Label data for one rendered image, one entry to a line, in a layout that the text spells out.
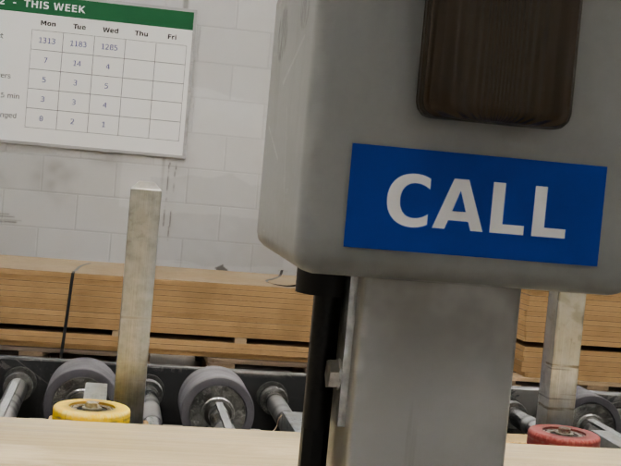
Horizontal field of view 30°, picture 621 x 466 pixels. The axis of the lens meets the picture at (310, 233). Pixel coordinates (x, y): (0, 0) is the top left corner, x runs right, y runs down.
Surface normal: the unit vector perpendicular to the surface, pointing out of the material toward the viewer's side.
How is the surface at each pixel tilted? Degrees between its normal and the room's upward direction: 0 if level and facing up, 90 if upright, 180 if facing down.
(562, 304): 90
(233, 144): 90
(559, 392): 90
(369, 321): 90
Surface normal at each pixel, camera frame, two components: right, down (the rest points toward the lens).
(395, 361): 0.16, 0.07
